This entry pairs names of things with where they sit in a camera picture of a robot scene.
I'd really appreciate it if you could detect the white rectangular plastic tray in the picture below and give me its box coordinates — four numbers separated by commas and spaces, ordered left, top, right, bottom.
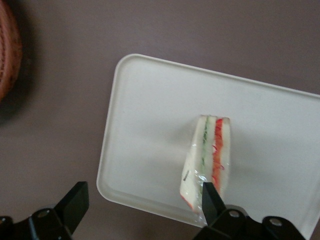
96, 53, 320, 240

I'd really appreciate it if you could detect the round brown wicker basket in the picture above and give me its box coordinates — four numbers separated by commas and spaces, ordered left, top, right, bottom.
0, 0, 24, 101

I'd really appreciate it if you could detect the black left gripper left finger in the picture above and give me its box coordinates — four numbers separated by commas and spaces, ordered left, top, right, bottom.
0, 181, 90, 240

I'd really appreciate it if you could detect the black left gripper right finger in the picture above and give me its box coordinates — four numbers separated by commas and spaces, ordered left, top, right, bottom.
191, 182, 306, 240

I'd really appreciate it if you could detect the triangle sandwich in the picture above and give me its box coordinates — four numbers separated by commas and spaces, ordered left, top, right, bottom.
179, 114, 232, 224

